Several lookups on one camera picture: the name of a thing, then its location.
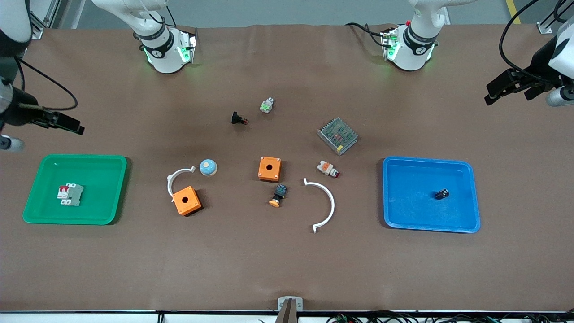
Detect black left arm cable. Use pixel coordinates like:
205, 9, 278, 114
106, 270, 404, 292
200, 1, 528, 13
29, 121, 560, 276
499, 0, 561, 83

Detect red white push button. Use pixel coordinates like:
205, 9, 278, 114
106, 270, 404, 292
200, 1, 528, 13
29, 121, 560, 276
317, 161, 341, 179

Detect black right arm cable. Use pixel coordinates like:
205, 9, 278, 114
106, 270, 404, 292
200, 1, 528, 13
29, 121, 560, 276
16, 56, 79, 112

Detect orange push button box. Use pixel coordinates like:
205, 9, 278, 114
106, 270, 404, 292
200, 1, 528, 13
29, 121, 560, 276
172, 186, 203, 217
258, 156, 283, 183

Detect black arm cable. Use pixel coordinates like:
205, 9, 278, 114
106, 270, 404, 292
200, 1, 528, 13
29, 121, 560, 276
499, 0, 561, 83
16, 56, 79, 112

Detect large white half-ring clamp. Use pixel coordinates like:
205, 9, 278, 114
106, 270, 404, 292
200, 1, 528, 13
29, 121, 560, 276
303, 178, 335, 234

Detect grey metal bracket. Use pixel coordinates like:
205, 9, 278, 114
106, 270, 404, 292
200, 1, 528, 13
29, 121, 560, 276
274, 296, 304, 323

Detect yellow mushroom push button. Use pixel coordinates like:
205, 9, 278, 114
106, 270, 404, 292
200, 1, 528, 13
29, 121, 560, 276
269, 183, 288, 208

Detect blue plastic tray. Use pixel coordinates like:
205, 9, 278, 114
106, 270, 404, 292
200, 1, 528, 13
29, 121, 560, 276
382, 156, 481, 234

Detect green plastic tray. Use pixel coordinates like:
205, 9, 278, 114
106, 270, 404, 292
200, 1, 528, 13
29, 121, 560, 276
22, 154, 128, 225

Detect small white half-ring clamp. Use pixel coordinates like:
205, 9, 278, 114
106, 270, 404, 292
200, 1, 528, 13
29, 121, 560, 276
167, 166, 197, 203

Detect white table edge rail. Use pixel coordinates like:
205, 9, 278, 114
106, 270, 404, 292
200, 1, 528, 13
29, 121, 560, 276
0, 311, 574, 323

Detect white circuit breaker red switch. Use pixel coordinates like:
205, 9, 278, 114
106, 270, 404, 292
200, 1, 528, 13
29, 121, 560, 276
57, 183, 84, 206

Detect metal mesh power supply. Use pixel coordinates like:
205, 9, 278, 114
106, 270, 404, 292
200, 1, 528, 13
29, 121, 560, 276
317, 117, 359, 156

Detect black base cable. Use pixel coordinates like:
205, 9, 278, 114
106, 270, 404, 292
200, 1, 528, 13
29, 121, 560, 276
345, 22, 387, 48

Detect aluminium frame profile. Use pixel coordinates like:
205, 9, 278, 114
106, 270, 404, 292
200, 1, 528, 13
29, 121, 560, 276
28, 0, 61, 40
537, 0, 574, 34

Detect black cable bundle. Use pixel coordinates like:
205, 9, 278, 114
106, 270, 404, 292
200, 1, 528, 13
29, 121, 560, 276
326, 311, 574, 323

